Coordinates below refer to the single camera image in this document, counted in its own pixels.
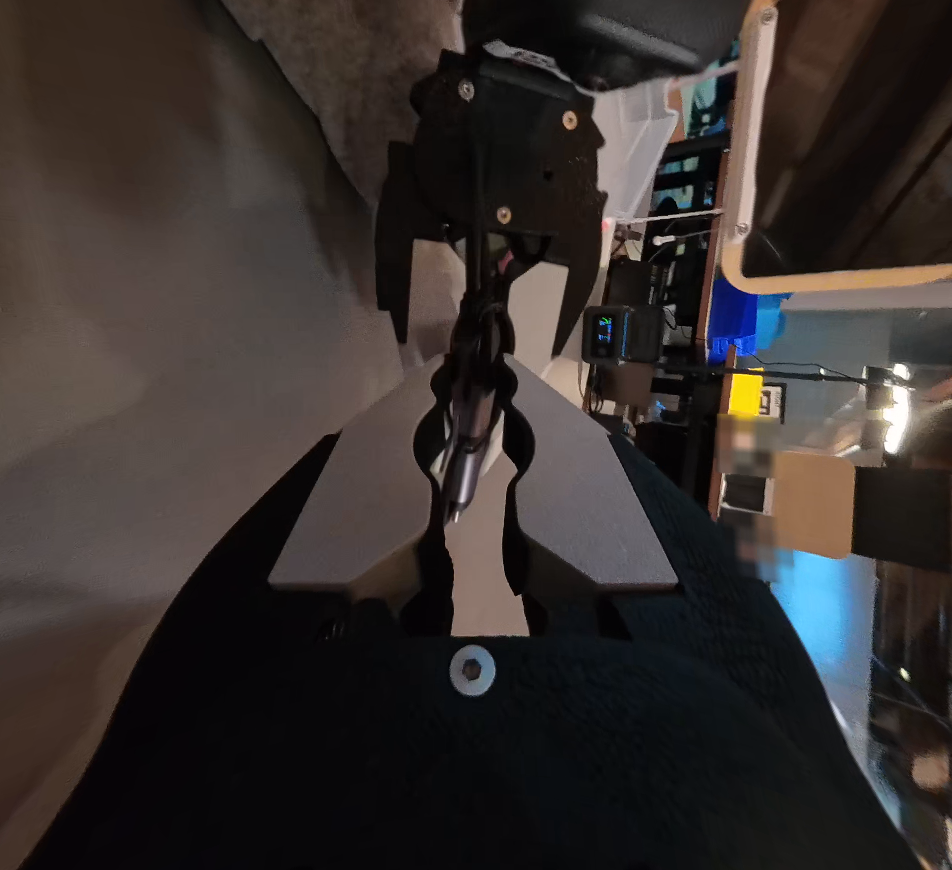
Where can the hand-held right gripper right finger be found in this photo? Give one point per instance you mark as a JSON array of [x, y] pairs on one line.
[[587, 498]]

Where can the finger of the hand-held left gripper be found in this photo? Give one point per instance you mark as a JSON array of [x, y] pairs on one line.
[[435, 290], [535, 312]]

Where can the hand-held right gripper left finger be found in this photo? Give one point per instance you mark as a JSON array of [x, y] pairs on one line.
[[357, 498]]

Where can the black power station with display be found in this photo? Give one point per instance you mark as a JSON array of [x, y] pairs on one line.
[[632, 334]]

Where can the cardboard box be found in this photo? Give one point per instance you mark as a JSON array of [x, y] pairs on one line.
[[628, 390]]

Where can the clear plastic bin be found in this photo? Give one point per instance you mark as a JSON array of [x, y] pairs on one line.
[[632, 141]]

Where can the yellow plastic bin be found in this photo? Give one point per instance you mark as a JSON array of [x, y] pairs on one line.
[[744, 394]]

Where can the blue bin stack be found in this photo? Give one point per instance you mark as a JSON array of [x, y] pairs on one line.
[[732, 327]]

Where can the framed tag poster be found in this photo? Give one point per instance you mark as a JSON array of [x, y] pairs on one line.
[[775, 405]]

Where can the long wooden table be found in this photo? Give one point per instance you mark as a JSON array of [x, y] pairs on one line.
[[725, 163]]

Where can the blue bag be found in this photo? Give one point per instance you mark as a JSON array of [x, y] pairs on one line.
[[772, 319]]

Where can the wooden framed board stand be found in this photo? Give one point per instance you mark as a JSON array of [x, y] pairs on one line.
[[833, 281]]

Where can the studio lamp on stand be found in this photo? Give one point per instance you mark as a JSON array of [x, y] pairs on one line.
[[881, 397]]

